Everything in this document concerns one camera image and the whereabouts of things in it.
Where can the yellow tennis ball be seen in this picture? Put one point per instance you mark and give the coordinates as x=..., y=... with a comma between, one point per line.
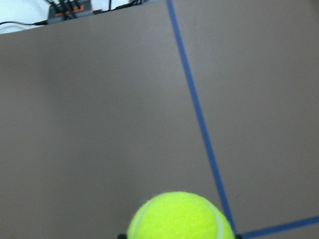
x=179, y=215

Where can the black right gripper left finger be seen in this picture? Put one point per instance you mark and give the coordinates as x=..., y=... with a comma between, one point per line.
x=122, y=236

